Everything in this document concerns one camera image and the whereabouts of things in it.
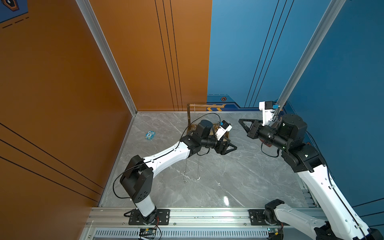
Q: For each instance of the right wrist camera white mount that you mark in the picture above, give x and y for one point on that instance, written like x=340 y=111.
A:
x=268 y=110

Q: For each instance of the left green circuit board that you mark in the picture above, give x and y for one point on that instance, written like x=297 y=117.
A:
x=148 y=232

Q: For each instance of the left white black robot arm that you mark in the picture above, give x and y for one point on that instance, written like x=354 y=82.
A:
x=137 y=179

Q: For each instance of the wooden jewelry display stand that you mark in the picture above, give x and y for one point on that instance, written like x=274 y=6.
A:
x=192 y=125

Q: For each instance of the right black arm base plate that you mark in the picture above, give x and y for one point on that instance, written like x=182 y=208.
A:
x=262 y=217

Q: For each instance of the green circuit board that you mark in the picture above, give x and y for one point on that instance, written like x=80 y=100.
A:
x=148 y=232
x=275 y=234

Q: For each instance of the small blue owl toy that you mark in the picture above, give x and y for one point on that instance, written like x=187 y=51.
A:
x=150 y=135

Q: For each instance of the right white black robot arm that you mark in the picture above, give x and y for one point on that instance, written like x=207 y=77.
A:
x=342 y=222

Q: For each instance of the aluminium front rail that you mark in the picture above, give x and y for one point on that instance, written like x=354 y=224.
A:
x=179 y=217

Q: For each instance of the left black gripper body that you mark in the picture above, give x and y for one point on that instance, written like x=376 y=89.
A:
x=217 y=147

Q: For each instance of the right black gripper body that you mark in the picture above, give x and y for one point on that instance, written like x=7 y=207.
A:
x=263 y=133

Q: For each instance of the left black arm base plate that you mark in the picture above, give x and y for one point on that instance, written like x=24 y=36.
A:
x=158 y=217

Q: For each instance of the right green circuit board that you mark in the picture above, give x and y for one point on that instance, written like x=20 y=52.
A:
x=275 y=234

